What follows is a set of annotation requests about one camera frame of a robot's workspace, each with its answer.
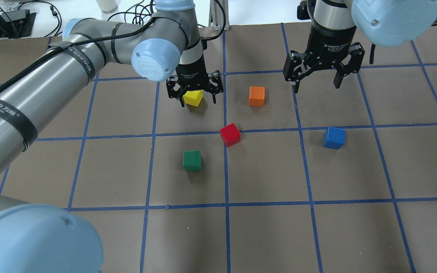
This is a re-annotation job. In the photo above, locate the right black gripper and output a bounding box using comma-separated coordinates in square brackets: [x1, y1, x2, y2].
[283, 19, 365, 94]

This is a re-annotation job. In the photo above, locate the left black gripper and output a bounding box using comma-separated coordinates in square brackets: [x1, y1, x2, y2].
[166, 57, 224, 107]

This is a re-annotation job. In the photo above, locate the red wooden block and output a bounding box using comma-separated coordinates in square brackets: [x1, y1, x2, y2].
[220, 123, 241, 147]

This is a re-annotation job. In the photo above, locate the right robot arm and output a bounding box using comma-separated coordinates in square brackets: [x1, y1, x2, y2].
[283, 0, 437, 93]

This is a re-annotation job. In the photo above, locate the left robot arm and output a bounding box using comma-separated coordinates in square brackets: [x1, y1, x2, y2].
[0, 0, 223, 273]

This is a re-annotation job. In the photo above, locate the yellow wooden block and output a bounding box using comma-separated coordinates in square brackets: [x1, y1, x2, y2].
[182, 90, 204, 107]

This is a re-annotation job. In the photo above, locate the orange wooden block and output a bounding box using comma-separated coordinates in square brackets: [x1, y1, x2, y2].
[248, 86, 266, 107]

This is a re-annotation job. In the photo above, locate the green wooden block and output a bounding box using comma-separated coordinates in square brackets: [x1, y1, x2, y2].
[182, 150, 202, 171]

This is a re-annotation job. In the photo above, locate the blue wooden block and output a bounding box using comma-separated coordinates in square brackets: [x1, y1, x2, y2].
[323, 127, 346, 150]

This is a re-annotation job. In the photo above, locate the aluminium frame post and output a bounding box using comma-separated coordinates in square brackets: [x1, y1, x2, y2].
[209, 0, 230, 31]

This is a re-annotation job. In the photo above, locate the black braided cable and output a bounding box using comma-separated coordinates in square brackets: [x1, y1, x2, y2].
[0, 0, 226, 99]

